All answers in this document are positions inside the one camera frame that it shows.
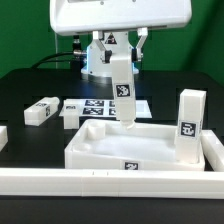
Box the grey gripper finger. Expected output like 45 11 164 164
132 27 148 62
93 31 112 63

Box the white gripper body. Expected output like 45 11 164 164
50 0 192 36

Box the white desk top tray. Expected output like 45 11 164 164
64 119 205 171

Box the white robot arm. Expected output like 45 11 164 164
50 0 192 77

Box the white sheet with fiducial markers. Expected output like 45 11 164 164
60 99 152 118

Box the white block at left edge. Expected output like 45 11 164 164
0 126 8 152

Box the black cable with connector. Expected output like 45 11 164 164
30 34 88 70

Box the white right barrier rail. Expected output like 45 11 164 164
201 130 224 172

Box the white barrier rail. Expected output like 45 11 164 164
0 168 224 199
201 130 224 172

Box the white front barrier rail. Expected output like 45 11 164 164
0 168 224 199

